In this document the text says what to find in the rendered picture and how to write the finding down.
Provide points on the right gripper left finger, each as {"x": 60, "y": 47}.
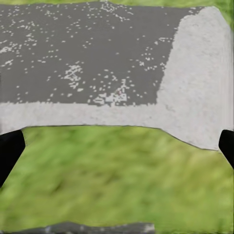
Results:
{"x": 12, "y": 145}

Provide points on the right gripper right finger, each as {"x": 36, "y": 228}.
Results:
{"x": 226, "y": 144}

